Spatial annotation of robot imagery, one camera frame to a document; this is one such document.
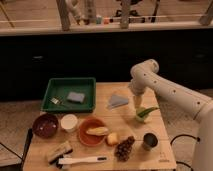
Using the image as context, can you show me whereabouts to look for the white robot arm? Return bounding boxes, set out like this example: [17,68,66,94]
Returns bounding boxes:
[129,59,213,171]

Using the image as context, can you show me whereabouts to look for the green plastic tray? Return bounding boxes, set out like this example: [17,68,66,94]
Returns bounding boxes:
[41,77,96,113]

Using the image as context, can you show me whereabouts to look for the black cable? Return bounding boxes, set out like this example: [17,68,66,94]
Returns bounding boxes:
[170,133,201,171]

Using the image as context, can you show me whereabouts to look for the orange plate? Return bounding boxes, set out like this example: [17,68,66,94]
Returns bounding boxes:
[78,117,109,147]

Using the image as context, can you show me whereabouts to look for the light green cup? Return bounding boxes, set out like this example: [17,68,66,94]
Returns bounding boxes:
[135,107,149,122]

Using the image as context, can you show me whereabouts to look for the grey sponge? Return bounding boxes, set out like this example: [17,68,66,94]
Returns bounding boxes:
[67,92,85,103]

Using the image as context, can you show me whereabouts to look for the grey-blue towel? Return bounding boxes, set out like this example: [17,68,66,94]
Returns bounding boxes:
[107,94,129,109]

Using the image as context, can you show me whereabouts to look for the white black-tipped brush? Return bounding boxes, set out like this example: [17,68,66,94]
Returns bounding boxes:
[58,156,107,165]

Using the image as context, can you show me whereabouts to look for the yellow corn cob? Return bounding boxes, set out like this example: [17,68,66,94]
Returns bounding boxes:
[86,127,109,136]

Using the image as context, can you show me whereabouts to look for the purple grape bunch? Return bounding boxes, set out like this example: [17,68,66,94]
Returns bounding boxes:
[114,136,135,162]

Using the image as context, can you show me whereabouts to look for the dark red bowl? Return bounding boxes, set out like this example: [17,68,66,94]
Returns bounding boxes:
[32,114,58,138]

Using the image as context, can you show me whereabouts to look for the yellow apple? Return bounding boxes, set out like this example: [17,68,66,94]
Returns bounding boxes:
[106,132,119,146]

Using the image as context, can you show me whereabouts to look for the white cup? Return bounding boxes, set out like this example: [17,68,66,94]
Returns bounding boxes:
[60,114,78,132]

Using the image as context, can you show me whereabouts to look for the dark green cup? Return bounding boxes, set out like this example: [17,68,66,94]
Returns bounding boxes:
[142,133,158,151]

